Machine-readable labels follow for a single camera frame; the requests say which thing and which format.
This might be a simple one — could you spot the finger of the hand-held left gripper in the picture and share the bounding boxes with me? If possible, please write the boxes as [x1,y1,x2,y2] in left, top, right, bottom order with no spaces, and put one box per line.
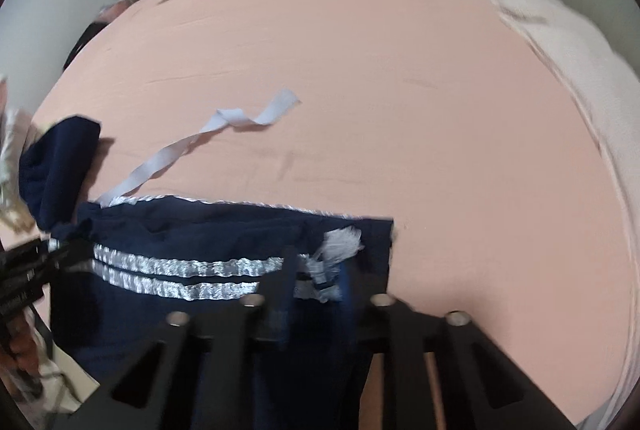
[30,237,96,273]

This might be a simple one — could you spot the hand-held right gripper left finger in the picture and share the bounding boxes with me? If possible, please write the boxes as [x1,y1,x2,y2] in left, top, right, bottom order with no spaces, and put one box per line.
[55,249,302,430]

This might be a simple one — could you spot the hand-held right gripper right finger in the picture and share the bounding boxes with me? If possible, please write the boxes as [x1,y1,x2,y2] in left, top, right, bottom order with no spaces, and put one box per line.
[339,257,576,430]

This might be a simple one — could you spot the plain navy garment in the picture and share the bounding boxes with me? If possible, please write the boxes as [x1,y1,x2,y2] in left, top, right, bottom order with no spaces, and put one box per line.
[19,114,103,231]

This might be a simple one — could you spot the navy shorts with silver stripes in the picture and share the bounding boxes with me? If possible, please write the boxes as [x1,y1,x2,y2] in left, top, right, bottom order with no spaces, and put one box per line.
[50,88,396,430]

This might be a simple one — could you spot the person's left hand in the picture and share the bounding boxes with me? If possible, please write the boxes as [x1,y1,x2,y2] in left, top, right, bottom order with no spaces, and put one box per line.
[7,315,46,373]

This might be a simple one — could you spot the person's patterned pajamas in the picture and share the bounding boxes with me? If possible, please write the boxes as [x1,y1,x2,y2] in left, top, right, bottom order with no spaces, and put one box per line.
[0,75,36,231]

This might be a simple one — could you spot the bed with pink sheet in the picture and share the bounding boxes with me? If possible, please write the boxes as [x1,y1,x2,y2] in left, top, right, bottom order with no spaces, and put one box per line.
[30,0,636,426]

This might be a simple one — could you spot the light checked blanket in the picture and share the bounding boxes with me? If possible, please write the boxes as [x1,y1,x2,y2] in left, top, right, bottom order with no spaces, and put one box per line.
[495,5,640,430]

